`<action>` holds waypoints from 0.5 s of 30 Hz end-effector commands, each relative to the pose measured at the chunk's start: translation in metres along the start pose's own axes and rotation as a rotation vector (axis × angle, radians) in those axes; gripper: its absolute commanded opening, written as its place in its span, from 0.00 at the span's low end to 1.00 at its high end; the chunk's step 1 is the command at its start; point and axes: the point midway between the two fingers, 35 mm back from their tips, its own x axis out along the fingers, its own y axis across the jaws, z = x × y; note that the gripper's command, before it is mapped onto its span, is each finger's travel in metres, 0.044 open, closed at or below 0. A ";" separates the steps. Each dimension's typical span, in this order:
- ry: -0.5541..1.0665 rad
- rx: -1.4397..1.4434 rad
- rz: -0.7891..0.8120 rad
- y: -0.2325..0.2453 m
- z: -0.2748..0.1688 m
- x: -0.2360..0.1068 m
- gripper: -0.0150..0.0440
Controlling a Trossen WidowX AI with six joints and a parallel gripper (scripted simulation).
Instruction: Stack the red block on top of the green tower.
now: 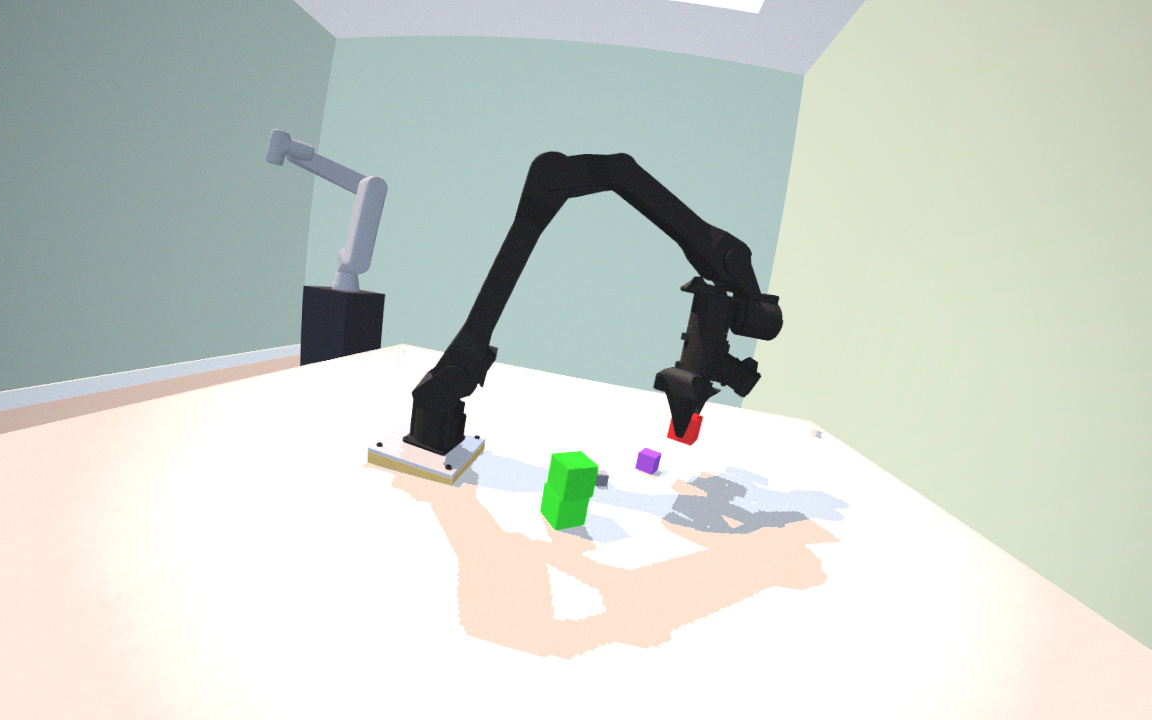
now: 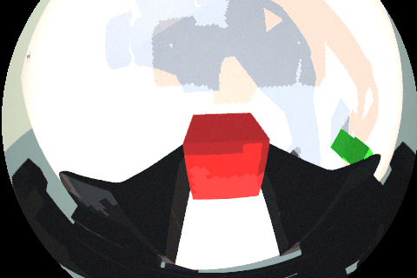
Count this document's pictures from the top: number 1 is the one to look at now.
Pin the purple block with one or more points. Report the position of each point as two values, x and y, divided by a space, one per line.
648 460

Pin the red block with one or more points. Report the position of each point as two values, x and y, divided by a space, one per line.
692 432

